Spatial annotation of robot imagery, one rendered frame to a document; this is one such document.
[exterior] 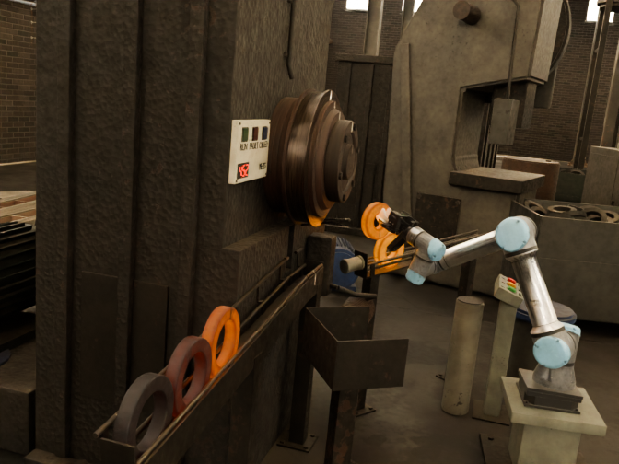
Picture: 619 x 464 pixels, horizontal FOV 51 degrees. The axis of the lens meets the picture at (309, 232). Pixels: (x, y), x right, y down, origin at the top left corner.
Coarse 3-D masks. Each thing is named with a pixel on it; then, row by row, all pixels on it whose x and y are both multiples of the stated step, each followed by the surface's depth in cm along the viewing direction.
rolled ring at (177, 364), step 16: (192, 336) 148; (176, 352) 141; (192, 352) 143; (208, 352) 153; (176, 368) 139; (208, 368) 154; (176, 384) 138; (192, 384) 153; (176, 400) 139; (176, 416) 143
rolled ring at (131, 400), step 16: (144, 384) 126; (160, 384) 131; (128, 400) 123; (144, 400) 126; (160, 400) 136; (128, 416) 122; (160, 416) 136; (128, 432) 122; (160, 432) 135; (144, 448) 131
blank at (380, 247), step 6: (390, 234) 271; (378, 240) 271; (384, 240) 270; (390, 240) 272; (378, 246) 270; (384, 246) 270; (402, 246) 277; (378, 252) 269; (384, 252) 271; (396, 252) 276; (402, 252) 278; (378, 258) 270; (384, 258) 272; (378, 264) 274; (396, 264) 278
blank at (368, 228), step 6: (372, 204) 264; (378, 204) 264; (384, 204) 266; (366, 210) 263; (372, 210) 262; (378, 210) 264; (366, 216) 262; (372, 216) 263; (366, 222) 262; (372, 222) 264; (366, 228) 262; (372, 228) 264; (378, 228) 268; (384, 228) 269; (366, 234) 265; (372, 234) 265; (378, 234) 267; (384, 234) 269
